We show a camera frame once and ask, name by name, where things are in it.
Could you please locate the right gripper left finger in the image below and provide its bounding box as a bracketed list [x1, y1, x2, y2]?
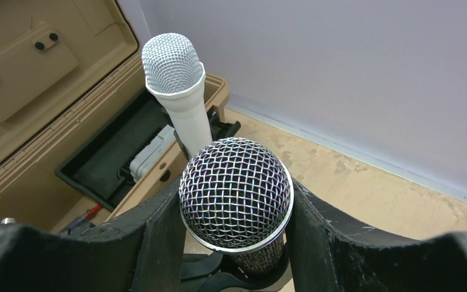
[0, 181, 185, 291]

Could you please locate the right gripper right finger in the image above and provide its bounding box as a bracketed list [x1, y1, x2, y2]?
[286, 181, 467, 291]

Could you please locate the black microphone silver grille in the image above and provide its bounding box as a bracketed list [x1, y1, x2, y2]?
[178, 137, 294, 277]

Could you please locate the white microphone grey head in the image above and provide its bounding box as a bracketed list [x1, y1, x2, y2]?
[141, 33, 213, 157]

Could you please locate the grey device in case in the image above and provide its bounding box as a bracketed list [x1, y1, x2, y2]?
[129, 125, 176, 183]

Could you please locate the tan plastic hard case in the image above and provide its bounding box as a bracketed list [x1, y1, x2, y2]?
[0, 0, 231, 237]

